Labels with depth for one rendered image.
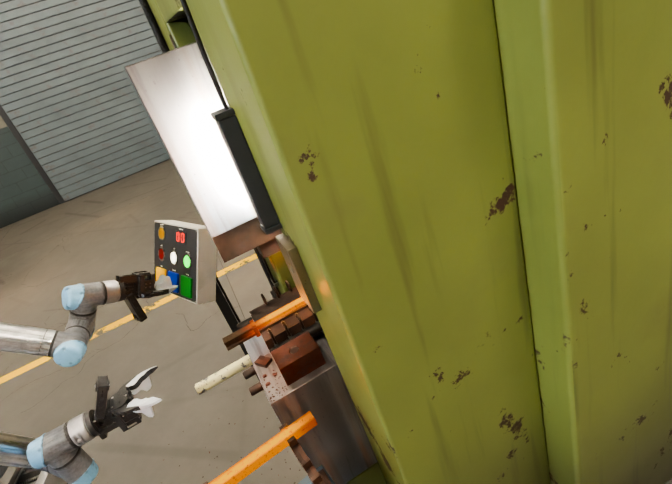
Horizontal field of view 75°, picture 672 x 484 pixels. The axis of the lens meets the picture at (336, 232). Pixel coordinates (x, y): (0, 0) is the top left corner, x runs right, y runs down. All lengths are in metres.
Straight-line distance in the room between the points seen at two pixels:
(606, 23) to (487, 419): 0.91
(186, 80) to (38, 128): 8.22
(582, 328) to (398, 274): 0.47
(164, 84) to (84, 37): 8.02
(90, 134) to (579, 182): 8.63
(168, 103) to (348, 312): 0.56
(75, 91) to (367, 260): 8.43
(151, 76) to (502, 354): 0.99
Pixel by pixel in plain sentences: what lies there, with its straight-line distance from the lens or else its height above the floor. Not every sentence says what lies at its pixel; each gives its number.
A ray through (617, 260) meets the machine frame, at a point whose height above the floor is 1.10.
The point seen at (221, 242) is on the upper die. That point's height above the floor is 1.33.
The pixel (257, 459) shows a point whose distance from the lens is 1.13.
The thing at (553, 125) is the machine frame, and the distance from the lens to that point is 0.85.
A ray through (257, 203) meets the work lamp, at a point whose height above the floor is 1.45.
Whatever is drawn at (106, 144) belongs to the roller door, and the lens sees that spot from 9.10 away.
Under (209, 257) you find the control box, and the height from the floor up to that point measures 1.08.
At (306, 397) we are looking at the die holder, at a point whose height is 0.87.
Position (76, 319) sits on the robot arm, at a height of 1.15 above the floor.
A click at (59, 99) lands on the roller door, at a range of 9.07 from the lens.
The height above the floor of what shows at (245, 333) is 1.01.
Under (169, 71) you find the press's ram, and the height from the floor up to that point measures 1.73.
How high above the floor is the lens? 1.77
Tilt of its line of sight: 27 degrees down
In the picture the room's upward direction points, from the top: 19 degrees counter-clockwise
